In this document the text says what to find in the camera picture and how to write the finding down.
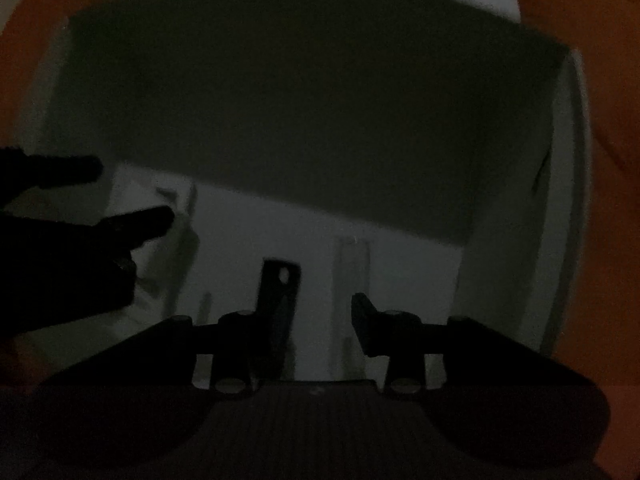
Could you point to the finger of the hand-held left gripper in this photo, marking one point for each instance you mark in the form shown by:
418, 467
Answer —
55, 170
145, 222

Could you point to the orange tablecloth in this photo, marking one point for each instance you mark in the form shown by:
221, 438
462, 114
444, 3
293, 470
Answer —
615, 210

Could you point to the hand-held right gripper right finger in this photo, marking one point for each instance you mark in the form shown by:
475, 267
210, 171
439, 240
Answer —
367, 325

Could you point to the black object with hole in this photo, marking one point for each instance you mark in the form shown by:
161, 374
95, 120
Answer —
286, 290

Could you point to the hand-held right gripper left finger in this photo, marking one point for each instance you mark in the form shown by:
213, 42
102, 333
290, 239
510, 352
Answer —
239, 340

